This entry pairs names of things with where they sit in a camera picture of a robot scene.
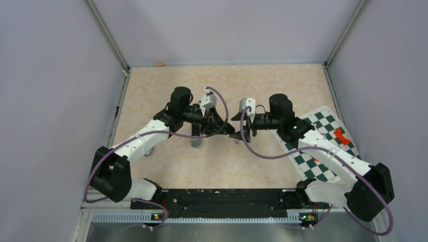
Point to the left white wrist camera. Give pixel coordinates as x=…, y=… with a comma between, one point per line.
x=208, y=101

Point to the grey slotted cable duct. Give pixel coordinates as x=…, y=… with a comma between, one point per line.
x=146, y=217

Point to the red orange block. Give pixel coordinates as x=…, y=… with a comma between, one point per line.
x=340, y=135

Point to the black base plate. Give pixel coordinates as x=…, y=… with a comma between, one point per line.
x=232, y=203

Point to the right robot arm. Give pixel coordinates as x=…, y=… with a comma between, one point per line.
x=367, y=189

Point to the small wooden cork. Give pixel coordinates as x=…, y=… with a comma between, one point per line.
x=159, y=64

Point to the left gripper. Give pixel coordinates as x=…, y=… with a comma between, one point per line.
x=215, y=123

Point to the black earbud charging case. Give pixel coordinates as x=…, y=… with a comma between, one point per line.
x=229, y=129

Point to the black microphone grey head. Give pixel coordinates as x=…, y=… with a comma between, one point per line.
x=195, y=143

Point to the grey purple earbud case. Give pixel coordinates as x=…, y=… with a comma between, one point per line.
x=149, y=152

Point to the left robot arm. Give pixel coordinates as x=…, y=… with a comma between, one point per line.
x=111, y=169

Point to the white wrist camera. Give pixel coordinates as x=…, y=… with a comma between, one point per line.
x=208, y=101
x=248, y=106

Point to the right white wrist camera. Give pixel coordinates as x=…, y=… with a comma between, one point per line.
x=248, y=106

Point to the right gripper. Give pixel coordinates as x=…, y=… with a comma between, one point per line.
x=247, y=128

